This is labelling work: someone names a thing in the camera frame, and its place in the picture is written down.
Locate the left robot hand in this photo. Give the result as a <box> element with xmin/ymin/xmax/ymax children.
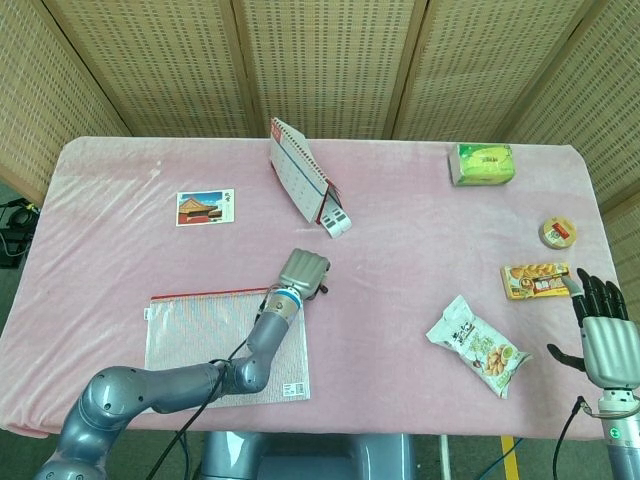
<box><xmin>276</xmin><ymin>248</ymin><xmax>332</xmax><ymax>303</ymax></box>

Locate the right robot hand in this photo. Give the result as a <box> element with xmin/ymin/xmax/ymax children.
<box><xmin>546</xmin><ymin>267</ymin><xmax>640</xmax><ymax>391</ymax></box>

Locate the clear mesh zipper pouch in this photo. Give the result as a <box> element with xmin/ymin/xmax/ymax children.
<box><xmin>139</xmin><ymin>285</ymin><xmax>312</xmax><ymax>410</ymax></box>

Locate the white green snack bag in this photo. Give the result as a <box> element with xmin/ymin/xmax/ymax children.
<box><xmin>425</xmin><ymin>294</ymin><xmax>532</xmax><ymax>400</ymax></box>

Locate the pink tablecloth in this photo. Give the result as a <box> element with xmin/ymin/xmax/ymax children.
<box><xmin>0</xmin><ymin>135</ymin><xmax>624</xmax><ymax>441</ymax></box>

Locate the spiral desk calendar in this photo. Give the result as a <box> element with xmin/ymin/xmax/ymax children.
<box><xmin>268</xmin><ymin>117</ymin><xmax>353</xmax><ymax>240</ymax></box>

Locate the yellow snack box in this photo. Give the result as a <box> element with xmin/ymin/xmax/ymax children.
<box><xmin>500</xmin><ymin>262</ymin><xmax>575</xmax><ymax>302</ymax></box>

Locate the palace picture postcard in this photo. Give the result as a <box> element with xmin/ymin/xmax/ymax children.
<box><xmin>175</xmin><ymin>188</ymin><xmax>236</xmax><ymax>228</ymax></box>

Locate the round tin red label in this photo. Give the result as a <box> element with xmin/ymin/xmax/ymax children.
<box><xmin>538</xmin><ymin>215</ymin><xmax>577</xmax><ymax>250</ymax></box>

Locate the grey robot torso base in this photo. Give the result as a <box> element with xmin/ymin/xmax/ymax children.
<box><xmin>194</xmin><ymin>430</ymin><xmax>419</xmax><ymax>480</ymax></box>

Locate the bamboo folding screen panel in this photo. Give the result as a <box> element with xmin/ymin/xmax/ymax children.
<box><xmin>492</xmin><ymin>0</ymin><xmax>640</xmax><ymax>281</ymax></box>
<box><xmin>232</xmin><ymin>0</ymin><xmax>429</xmax><ymax>140</ymax></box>
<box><xmin>0</xmin><ymin>0</ymin><xmax>132</xmax><ymax>201</ymax></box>
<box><xmin>392</xmin><ymin>0</ymin><xmax>599</xmax><ymax>144</ymax></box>
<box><xmin>42</xmin><ymin>0</ymin><xmax>256</xmax><ymax>139</ymax></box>

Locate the green tissue pack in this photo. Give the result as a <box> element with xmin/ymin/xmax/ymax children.
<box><xmin>448</xmin><ymin>142</ymin><xmax>517</xmax><ymax>188</ymax></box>

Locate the black equipment on floor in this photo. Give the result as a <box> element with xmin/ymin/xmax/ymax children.
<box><xmin>0</xmin><ymin>198</ymin><xmax>40</xmax><ymax>269</ymax></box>

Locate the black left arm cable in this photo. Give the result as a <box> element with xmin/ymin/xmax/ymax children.
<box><xmin>162</xmin><ymin>294</ymin><xmax>271</xmax><ymax>480</ymax></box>

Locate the blue floor cable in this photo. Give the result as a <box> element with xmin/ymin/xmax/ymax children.
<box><xmin>177</xmin><ymin>432</ymin><xmax>195</xmax><ymax>480</ymax></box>

